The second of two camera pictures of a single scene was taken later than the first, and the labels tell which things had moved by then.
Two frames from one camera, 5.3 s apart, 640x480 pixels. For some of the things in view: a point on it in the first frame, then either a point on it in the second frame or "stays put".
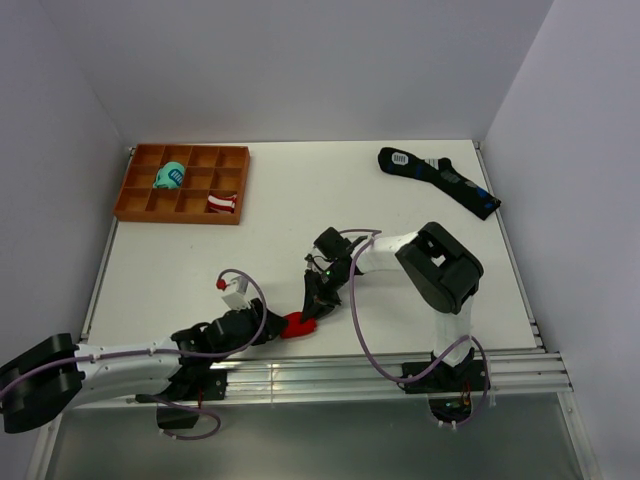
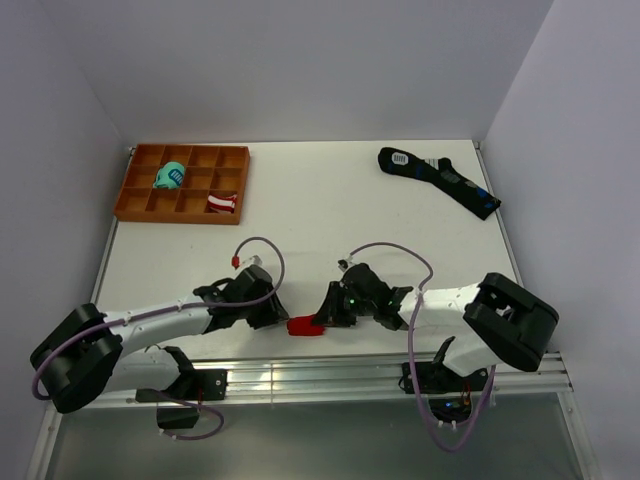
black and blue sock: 441,176 stays put
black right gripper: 319,301 → 331,314
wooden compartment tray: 185,183 stays put
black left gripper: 272,327 → 273,311
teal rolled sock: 169,176 stays put
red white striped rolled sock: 222,205 stays put
